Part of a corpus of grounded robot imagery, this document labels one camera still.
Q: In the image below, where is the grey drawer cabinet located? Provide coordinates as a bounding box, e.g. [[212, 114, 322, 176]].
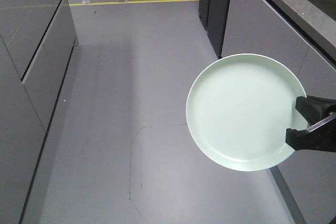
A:
[[1, 0, 77, 223]]

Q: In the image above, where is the dark tall cabinet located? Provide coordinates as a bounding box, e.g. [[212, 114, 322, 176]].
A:
[[198, 0, 230, 57]]

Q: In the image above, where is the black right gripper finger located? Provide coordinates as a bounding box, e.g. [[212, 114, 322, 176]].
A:
[[285, 119, 335, 153], [295, 95, 335, 124]]

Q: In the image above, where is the grey kitchen island counter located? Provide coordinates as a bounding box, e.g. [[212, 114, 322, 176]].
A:
[[222, 0, 335, 223]]

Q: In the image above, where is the mint green round plate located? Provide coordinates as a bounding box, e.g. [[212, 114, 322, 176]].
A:
[[186, 54, 308, 172]]

